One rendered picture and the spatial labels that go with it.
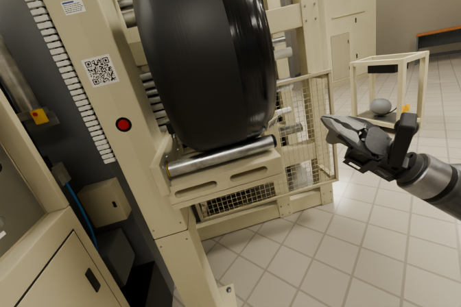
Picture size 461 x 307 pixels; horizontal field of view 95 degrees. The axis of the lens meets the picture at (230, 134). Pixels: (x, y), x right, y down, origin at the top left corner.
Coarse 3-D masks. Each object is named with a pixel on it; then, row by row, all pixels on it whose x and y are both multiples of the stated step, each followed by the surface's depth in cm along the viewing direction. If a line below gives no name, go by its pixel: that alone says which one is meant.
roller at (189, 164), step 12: (240, 144) 65; (252, 144) 64; (264, 144) 64; (276, 144) 66; (192, 156) 64; (204, 156) 64; (216, 156) 63; (228, 156) 64; (240, 156) 65; (168, 168) 63; (180, 168) 63; (192, 168) 63
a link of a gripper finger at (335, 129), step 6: (324, 120) 48; (330, 120) 48; (330, 126) 47; (336, 126) 47; (342, 126) 47; (330, 132) 49; (336, 132) 46; (342, 132) 46; (348, 132) 46; (354, 132) 46; (330, 138) 50; (336, 138) 49; (354, 138) 46; (342, 144) 49
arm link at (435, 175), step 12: (432, 156) 43; (432, 168) 41; (444, 168) 41; (396, 180) 49; (420, 180) 42; (432, 180) 41; (444, 180) 41; (408, 192) 46; (420, 192) 43; (432, 192) 42
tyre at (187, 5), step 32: (160, 0) 42; (192, 0) 43; (224, 0) 43; (256, 0) 45; (160, 32) 42; (192, 32) 42; (224, 32) 43; (256, 32) 44; (160, 64) 44; (192, 64) 43; (224, 64) 44; (256, 64) 46; (160, 96) 48; (192, 96) 46; (224, 96) 47; (256, 96) 49; (192, 128) 51; (224, 128) 54; (256, 128) 58
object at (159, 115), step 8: (144, 80) 99; (152, 80) 99; (152, 88) 112; (152, 96) 113; (152, 104) 114; (160, 104) 103; (160, 112) 103; (160, 120) 105; (168, 120) 106; (160, 128) 106
